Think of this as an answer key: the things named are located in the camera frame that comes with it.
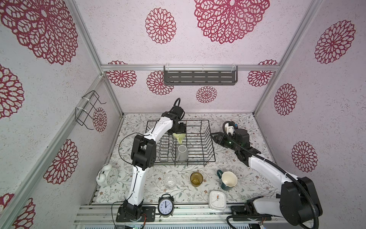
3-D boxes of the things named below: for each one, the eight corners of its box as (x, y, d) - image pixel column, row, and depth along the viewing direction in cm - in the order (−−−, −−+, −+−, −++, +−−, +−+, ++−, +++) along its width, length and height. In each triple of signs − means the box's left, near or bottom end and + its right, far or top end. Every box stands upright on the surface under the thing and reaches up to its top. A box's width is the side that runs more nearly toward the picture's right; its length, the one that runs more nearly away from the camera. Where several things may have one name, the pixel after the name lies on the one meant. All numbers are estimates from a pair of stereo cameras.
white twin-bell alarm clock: (104, 187, 85) (93, 180, 74) (113, 171, 91) (104, 162, 81) (112, 189, 84) (102, 182, 74) (120, 173, 90) (112, 164, 80)
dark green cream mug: (223, 193, 83) (228, 187, 74) (215, 176, 89) (218, 169, 80) (234, 189, 84) (240, 183, 75) (225, 172, 90) (229, 165, 82)
